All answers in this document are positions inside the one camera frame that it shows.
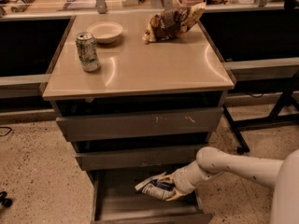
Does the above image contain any black table leg frame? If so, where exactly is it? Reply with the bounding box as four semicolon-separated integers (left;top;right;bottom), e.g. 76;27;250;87
222;70;299;154

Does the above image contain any black chair caster left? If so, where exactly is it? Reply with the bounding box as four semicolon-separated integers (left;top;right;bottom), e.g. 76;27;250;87
0;191;12;207

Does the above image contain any drawer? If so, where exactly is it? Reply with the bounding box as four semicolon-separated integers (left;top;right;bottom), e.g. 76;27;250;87
56;107;222;142
91;164;213;224
76;145;205;171

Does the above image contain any black floor cable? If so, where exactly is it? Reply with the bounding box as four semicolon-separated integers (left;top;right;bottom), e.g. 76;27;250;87
0;126;14;138

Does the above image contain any blue chip bag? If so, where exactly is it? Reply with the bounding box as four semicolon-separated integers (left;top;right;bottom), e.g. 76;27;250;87
135;173;175;201

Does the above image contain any green white soda can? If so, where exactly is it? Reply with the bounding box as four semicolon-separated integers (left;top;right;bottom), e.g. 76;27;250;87
76;32;100;72

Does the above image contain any white bowl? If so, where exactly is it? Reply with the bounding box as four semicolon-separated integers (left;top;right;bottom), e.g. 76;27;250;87
87;21;123;44

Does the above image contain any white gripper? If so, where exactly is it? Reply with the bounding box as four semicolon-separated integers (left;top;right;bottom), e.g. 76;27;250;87
158;168;195;202

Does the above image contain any brown chip bag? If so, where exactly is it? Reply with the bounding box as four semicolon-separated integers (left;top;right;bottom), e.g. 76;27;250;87
142;2;206;43

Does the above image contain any grey drawer cabinet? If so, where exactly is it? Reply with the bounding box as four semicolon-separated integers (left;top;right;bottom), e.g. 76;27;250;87
42;12;235;224

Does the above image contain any bottom drawer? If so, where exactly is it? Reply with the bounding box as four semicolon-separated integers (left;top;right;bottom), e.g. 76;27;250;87
91;164;213;224

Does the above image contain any middle drawer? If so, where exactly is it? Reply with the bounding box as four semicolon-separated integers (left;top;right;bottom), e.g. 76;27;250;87
76;145;205;171

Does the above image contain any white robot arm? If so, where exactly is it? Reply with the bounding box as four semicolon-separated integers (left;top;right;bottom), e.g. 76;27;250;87
159;147;299;224

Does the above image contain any top drawer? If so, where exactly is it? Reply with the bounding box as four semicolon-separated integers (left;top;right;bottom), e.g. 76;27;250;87
56;107;222;142

